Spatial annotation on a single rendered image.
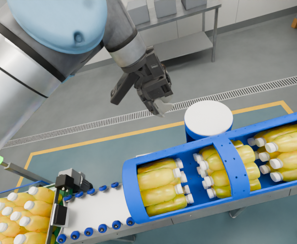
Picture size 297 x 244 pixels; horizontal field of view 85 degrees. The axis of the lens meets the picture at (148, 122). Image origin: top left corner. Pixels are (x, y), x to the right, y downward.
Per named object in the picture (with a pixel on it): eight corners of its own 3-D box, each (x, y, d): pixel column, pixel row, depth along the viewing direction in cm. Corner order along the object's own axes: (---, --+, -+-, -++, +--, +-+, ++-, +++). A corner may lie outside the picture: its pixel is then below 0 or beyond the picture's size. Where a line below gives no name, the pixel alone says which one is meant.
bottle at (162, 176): (137, 189, 75) (177, 179, 73) (134, 194, 68) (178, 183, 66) (133, 174, 76) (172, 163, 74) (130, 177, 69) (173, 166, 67)
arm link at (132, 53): (105, 57, 33) (110, 40, 38) (118, 75, 36) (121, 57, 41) (137, 39, 30) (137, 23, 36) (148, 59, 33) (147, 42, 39)
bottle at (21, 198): (41, 209, 103) (16, 203, 89) (32, 210, 104) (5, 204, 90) (45, 197, 107) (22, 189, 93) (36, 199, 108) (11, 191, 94)
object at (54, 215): (70, 227, 90) (54, 224, 80) (66, 228, 90) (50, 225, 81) (72, 207, 96) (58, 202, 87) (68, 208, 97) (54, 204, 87)
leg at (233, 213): (237, 217, 149) (255, 201, 101) (231, 218, 150) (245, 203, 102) (234, 210, 153) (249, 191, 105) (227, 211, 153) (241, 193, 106)
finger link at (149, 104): (160, 117, 46) (145, 95, 40) (154, 118, 46) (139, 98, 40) (158, 105, 49) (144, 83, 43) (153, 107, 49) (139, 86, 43)
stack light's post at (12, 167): (93, 204, 189) (8, 167, 105) (90, 205, 189) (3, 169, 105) (93, 201, 191) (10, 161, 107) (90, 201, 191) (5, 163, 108)
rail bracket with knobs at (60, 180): (74, 192, 105) (64, 187, 97) (63, 195, 106) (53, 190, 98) (75, 177, 112) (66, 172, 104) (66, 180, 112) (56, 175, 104)
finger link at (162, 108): (179, 118, 48) (167, 97, 42) (161, 125, 50) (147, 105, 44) (178, 111, 50) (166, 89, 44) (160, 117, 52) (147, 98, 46)
